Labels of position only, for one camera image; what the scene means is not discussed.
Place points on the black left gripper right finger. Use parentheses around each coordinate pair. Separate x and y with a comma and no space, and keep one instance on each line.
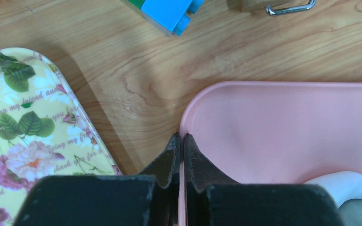
(214,199)

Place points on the floral rectangular tray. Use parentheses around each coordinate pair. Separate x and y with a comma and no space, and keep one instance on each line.
(44,129)

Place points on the blue green white brick stack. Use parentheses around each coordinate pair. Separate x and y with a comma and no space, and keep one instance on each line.
(169,16)

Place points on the white dough ball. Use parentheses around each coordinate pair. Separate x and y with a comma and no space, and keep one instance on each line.
(341,186)

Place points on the pink rectangular tray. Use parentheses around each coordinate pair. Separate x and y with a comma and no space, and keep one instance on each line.
(260,132)

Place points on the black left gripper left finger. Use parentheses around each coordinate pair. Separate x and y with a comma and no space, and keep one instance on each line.
(149,198)

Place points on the wooden dough roller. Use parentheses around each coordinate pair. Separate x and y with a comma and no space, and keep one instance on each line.
(271,6)

